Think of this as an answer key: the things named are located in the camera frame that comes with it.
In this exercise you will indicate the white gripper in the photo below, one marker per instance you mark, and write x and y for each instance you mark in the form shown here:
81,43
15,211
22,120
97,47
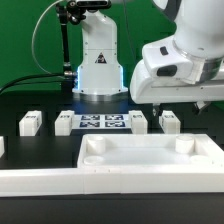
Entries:
167,74

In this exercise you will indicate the white desk top tray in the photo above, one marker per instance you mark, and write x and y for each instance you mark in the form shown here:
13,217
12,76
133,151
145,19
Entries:
139,150

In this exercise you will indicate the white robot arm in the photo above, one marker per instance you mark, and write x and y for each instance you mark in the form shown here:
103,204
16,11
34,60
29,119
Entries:
199,32

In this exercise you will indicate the fiducial marker sheet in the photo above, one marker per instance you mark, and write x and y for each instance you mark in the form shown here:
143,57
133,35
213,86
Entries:
101,121

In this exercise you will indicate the white front fence wall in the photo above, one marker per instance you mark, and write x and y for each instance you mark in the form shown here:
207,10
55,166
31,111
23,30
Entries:
74,181

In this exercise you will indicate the white fence wall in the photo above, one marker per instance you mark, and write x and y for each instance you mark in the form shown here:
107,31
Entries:
74,181
2,148

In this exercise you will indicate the white left fence wall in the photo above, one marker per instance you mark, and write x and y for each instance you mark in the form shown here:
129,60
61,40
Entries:
2,148

